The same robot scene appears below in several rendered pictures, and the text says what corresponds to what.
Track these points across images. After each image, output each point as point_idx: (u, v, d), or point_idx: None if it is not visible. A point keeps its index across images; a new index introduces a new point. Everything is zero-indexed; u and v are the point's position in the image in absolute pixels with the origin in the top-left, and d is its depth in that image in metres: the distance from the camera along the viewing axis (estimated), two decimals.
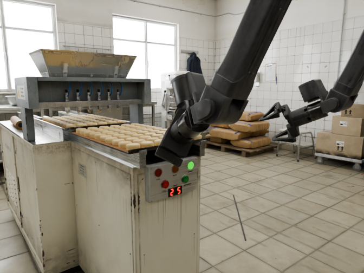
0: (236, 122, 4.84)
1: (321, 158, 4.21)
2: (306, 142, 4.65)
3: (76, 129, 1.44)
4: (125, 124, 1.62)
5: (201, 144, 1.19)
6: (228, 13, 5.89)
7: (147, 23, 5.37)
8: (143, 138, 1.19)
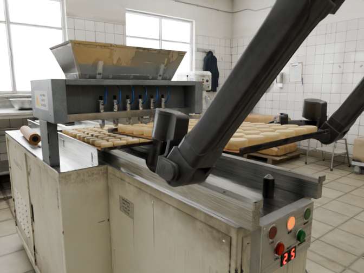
0: None
1: (358, 167, 3.81)
2: (339, 149, 4.25)
3: (117, 127, 1.02)
4: None
5: (320, 182, 0.79)
6: (248, 9, 5.49)
7: (162, 19, 4.97)
8: (235, 132, 0.77)
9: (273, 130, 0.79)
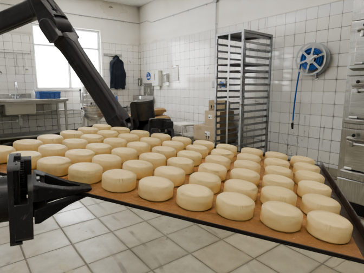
0: None
1: None
2: None
3: (309, 158, 0.65)
4: (339, 208, 0.39)
5: None
6: (147, 21, 6.65)
7: None
8: (112, 138, 0.65)
9: (62, 144, 0.57)
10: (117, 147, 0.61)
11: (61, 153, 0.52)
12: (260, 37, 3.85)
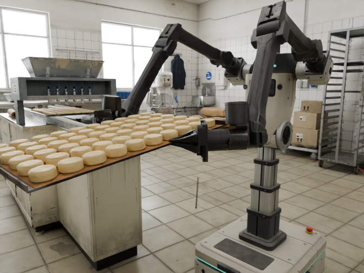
0: (212, 118, 5.37)
1: (285, 149, 4.74)
2: None
3: (38, 174, 0.54)
4: None
5: None
6: (209, 18, 6.42)
7: (134, 27, 5.90)
8: (162, 123, 0.92)
9: None
10: None
11: (137, 119, 1.03)
12: None
